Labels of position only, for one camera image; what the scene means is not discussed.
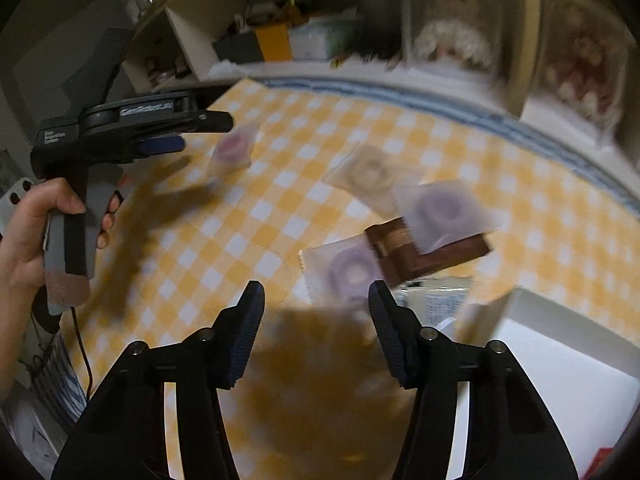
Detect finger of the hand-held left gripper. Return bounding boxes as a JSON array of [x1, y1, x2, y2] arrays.
[[140, 135, 184, 157], [196, 109, 236, 134]]

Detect silver white snack packet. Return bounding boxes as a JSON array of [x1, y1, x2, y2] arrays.
[[400, 280, 476, 333]]

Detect beige pastry packet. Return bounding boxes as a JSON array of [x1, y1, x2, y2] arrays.
[[322, 145, 423, 201]]

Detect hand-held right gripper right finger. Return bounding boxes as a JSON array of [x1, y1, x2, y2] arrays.
[[369, 281, 578, 480]]

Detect tissue box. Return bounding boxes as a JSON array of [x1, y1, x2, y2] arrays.
[[290, 17, 361, 58]]

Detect purple pastry packet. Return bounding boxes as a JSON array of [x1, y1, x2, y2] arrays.
[[207, 122, 258, 176], [299, 242, 388, 311], [395, 180, 483, 256]]

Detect pink dress bunny doll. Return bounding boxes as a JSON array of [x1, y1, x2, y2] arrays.
[[545, 30, 626, 121]]

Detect person's left hand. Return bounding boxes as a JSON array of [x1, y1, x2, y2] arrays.
[[0, 177, 126, 306]]

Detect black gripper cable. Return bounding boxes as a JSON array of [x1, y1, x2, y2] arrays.
[[70, 305, 95, 403]]

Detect clear doll display case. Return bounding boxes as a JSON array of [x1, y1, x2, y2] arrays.
[[397, 0, 516, 81], [530, 0, 636, 146]]

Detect person's left forearm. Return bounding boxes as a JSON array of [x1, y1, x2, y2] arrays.
[[0, 285, 31, 401]]

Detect yellow box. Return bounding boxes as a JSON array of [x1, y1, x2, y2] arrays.
[[255, 22, 293, 61]]

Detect wooden shelf unit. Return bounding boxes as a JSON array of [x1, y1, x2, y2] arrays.
[[120, 0, 640, 201]]

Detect white cardboard tray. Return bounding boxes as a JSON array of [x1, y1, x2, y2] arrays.
[[452, 287, 640, 480]]

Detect yellow checked tablecloth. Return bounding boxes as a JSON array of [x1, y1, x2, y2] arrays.
[[65, 77, 640, 480]]

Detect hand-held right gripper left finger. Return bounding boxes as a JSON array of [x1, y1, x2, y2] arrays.
[[52, 281, 265, 480]]

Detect dark green box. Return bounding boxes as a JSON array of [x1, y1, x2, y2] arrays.
[[212, 35, 263, 65]]

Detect cream dress bunny doll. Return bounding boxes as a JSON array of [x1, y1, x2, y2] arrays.
[[415, 0, 493, 68]]

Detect red snack packet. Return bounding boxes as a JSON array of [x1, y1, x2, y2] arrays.
[[585, 445, 621, 480]]

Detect brown chocolate packet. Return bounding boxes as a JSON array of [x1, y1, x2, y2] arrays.
[[364, 217, 493, 288]]

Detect white crumpled paper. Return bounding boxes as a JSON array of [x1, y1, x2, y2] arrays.
[[207, 57, 241, 81]]

